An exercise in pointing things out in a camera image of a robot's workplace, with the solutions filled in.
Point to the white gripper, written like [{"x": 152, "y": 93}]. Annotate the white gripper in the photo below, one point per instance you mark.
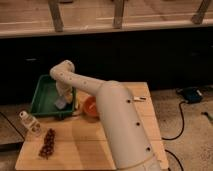
[{"x": 65, "y": 92}]

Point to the blue sponge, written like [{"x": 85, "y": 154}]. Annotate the blue sponge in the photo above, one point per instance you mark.
[{"x": 60, "y": 103}]

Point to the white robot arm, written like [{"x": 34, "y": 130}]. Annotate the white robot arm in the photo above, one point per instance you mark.
[{"x": 128, "y": 141}]

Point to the green plastic tray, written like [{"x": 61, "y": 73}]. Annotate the green plastic tray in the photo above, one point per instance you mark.
[{"x": 45, "y": 96}]

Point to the orange bowl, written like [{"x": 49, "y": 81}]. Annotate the orange bowl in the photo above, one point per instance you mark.
[{"x": 89, "y": 107}]

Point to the wooden board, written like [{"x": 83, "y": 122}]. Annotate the wooden board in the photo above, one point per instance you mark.
[{"x": 80, "y": 143}]

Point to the brown grape bunch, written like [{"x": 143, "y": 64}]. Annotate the brown grape bunch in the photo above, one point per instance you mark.
[{"x": 48, "y": 147}]

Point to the white marker pen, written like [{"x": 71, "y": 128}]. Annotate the white marker pen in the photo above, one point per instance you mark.
[{"x": 139, "y": 99}]

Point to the blue device on floor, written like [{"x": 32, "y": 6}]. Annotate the blue device on floor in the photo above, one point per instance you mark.
[{"x": 191, "y": 94}]

